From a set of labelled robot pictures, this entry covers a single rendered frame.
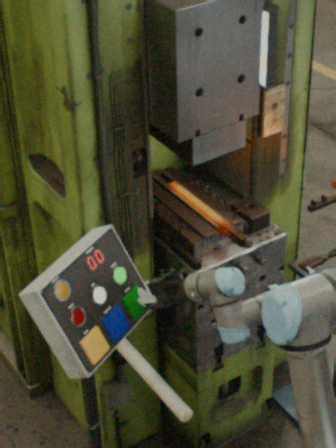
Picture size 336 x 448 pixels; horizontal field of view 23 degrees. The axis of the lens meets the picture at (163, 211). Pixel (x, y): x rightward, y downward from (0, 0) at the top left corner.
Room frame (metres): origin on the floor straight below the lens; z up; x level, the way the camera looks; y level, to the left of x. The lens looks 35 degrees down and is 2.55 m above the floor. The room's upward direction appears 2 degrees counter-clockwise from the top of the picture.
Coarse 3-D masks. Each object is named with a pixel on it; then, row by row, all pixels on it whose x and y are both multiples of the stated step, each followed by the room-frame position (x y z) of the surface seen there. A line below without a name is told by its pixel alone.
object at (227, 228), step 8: (168, 184) 2.40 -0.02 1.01; (176, 184) 2.39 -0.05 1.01; (176, 192) 2.36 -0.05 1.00; (184, 192) 2.34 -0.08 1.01; (192, 200) 2.29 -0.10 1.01; (200, 208) 2.24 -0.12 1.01; (208, 208) 2.24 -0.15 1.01; (208, 216) 2.20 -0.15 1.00; (216, 216) 2.19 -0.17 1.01; (224, 224) 2.14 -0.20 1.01; (232, 224) 2.14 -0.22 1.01; (224, 232) 2.13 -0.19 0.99; (232, 232) 2.10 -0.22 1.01; (240, 232) 2.09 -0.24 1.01; (232, 240) 2.09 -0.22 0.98; (240, 240) 2.06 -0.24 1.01
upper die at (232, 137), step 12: (240, 120) 2.18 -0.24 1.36; (156, 132) 2.25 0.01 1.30; (216, 132) 2.13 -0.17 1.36; (228, 132) 2.15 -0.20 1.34; (240, 132) 2.18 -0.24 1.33; (168, 144) 2.19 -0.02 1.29; (180, 144) 2.14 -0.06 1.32; (192, 144) 2.08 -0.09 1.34; (204, 144) 2.11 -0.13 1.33; (216, 144) 2.13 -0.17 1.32; (228, 144) 2.15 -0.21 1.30; (240, 144) 2.18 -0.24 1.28; (180, 156) 2.14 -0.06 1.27; (192, 156) 2.08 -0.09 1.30; (204, 156) 2.11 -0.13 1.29; (216, 156) 2.13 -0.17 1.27
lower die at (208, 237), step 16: (176, 176) 2.47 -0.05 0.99; (160, 192) 2.37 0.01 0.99; (192, 192) 2.36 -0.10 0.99; (160, 208) 2.29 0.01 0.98; (176, 208) 2.27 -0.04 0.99; (192, 208) 2.26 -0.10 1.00; (224, 208) 2.26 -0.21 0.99; (160, 224) 2.25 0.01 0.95; (176, 224) 2.19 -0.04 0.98; (192, 224) 2.18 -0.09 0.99; (208, 224) 2.17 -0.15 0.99; (240, 224) 2.18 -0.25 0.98; (176, 240) 2.17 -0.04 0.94; (192, 240) 2.10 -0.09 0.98; (208, 240) 2.11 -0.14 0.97; (224, 240) 2.15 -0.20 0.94
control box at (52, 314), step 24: (96, 240) 1.83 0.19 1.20; (120, 240) 1.88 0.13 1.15; (72, 264) 1.73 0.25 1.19; (96, 264) 1.78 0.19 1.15; (120, 264) 1.83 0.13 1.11; (48, 288) 1.64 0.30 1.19; (72, 288) 1.68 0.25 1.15; (120, 288) 1.78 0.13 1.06; (144, 288) 1.83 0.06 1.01; (48, 312) 1.60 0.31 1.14; (96, 312) 1.68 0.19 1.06; (144, 312) 1.78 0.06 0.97; (48, 336) 1.60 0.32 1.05; (72, 336) 1.59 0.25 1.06; (72, 360) 1.57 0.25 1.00
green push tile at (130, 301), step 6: (138, 288) 1.81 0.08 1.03; (132, 294) 1.79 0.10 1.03; (138, 294) 1.80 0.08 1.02; (126, 300) 1.76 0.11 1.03; (132, 300) 1.77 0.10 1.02; (126, 306) 1.75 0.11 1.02; (132, 306) 1.76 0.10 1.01; (138, 306) 1.77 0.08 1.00; (132, 312) 1.75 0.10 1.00; (138, 312) 1.76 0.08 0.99
